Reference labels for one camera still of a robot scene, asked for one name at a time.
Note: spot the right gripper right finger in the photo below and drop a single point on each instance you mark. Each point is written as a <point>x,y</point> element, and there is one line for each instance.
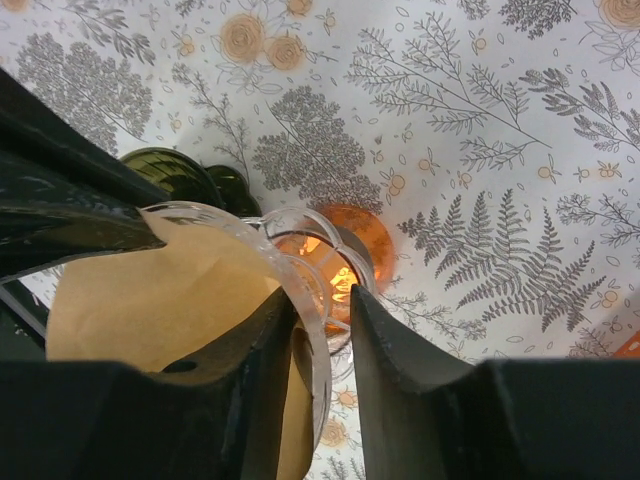
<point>426,414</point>

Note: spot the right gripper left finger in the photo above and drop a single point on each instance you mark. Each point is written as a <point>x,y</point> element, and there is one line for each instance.
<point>215,414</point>

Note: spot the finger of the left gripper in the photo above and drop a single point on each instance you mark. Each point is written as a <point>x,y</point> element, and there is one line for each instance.
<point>62,197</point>

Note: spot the green glass dripper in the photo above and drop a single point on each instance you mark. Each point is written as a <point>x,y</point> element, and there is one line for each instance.
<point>183,179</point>

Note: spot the brown paper coffee filter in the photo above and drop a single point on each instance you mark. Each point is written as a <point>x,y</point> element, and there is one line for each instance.
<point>150,308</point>

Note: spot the clear glass dripper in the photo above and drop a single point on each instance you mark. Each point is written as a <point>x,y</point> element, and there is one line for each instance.
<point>313,357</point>

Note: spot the orange coffee filter box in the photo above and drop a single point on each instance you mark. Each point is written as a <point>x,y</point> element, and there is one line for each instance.
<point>630,349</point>

